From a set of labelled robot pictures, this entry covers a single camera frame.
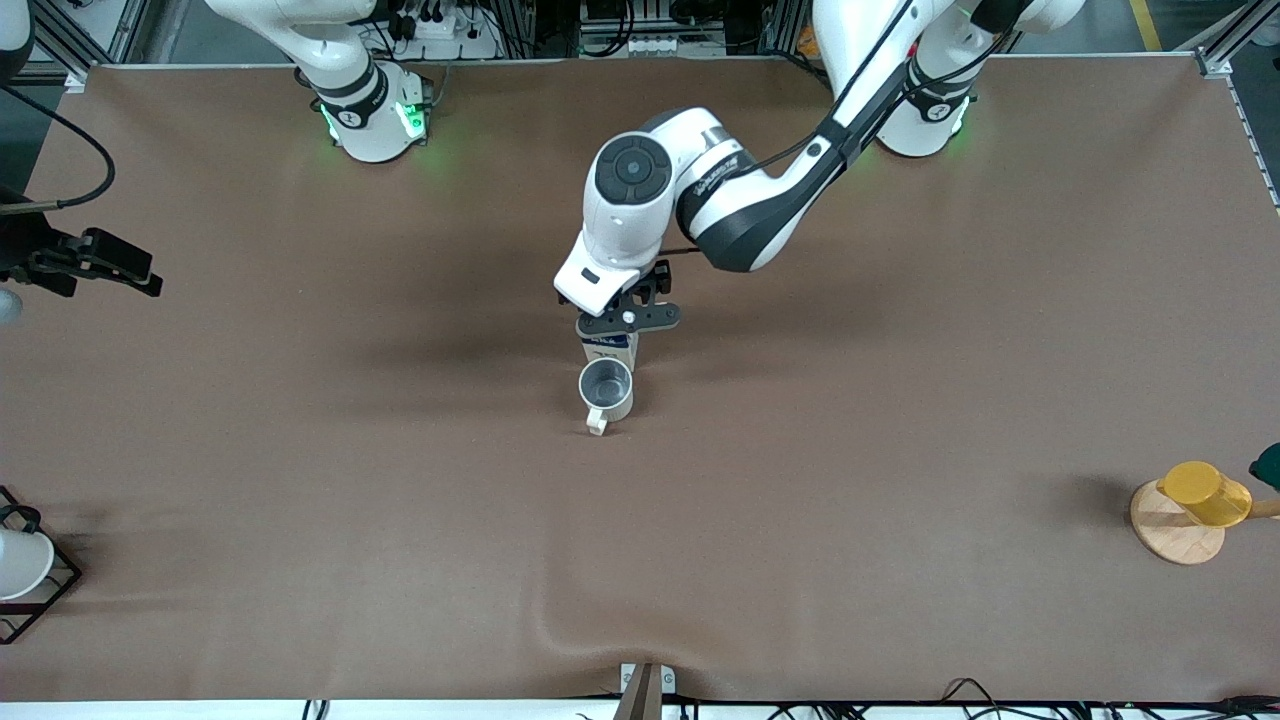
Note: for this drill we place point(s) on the slim white power strip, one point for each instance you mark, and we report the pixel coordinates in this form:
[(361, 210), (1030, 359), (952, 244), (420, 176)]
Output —
[(670, 46)]

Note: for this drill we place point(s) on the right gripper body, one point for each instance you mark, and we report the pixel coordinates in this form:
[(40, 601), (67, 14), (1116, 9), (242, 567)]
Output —
[(30, 250)]

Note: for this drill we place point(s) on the metal table clamp bracket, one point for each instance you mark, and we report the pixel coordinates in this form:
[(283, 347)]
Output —
[(645, 690)]

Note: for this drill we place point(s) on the white bowl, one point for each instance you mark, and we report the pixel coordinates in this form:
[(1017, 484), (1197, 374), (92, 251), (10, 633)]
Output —
[(20, 565)]

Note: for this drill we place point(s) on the blue white milk carton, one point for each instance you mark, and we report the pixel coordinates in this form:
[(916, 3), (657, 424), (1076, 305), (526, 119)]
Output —
[(610, 352)]

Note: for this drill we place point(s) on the aluminium frame rail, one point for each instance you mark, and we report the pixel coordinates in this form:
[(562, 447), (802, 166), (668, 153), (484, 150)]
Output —
[(60, 45), (1235, 35)]

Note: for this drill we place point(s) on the brown table cloth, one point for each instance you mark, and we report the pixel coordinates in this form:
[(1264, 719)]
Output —
[(700, 550)]

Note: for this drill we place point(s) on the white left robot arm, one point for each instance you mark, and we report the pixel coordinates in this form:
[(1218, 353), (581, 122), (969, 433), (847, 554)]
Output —
[(740, 210)]

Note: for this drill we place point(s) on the large white power strip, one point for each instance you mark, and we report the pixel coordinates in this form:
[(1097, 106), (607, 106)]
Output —
[(450, 45)]

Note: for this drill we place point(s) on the dark green cup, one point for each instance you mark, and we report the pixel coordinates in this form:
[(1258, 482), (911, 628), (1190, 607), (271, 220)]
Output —
[(1270, 468)]

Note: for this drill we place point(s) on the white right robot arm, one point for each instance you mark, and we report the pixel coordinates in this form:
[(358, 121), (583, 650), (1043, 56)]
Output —
[(360, 110)]

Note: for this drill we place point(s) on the yellow cup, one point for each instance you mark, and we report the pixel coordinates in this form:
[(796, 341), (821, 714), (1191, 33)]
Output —
[(1205, 492)]

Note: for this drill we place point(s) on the orange snack bag pile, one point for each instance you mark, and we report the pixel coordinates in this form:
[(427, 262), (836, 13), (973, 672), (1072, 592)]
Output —
[(806, 42)]

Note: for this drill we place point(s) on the wooden mug stand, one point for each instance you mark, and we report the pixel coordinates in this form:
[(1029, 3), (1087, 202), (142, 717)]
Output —
[(1175, 540)]

